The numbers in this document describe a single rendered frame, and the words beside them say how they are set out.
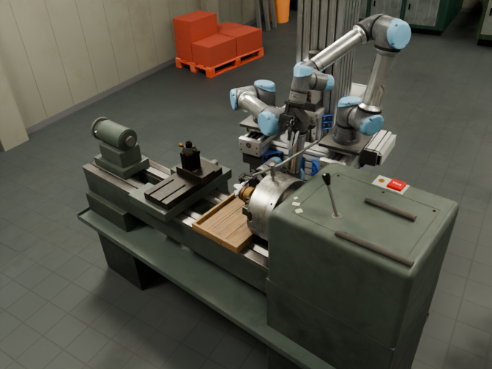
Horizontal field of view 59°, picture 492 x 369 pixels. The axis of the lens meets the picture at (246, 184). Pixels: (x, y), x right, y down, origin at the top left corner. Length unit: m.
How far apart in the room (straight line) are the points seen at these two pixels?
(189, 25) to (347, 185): 5.02
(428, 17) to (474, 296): 5.91
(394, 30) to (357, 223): 0.86
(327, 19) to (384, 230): 1.18
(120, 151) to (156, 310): 1.09
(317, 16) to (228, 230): 1.17
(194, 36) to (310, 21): 4.33
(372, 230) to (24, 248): 2.91
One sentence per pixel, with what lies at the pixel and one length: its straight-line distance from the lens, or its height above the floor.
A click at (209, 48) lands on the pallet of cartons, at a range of 6.37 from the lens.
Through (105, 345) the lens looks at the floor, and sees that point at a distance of 3.00.
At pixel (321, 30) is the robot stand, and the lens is 2.41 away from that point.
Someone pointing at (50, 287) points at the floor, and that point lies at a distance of 3.48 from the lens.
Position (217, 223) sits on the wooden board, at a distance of 2.25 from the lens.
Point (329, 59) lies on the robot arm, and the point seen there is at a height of 1.64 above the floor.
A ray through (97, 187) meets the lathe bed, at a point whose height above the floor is 0.75.
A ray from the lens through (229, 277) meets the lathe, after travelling 2.45.
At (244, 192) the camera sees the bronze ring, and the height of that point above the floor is 1.11.
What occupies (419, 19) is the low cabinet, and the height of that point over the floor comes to 0.24.
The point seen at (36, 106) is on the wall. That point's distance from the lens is 5.68.
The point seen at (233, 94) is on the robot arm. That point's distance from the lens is 2.41.
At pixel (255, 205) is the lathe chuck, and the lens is 1.89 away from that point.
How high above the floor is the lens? 2.32
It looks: 35 degrees down
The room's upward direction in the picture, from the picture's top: 3 degrees counter-clockwise
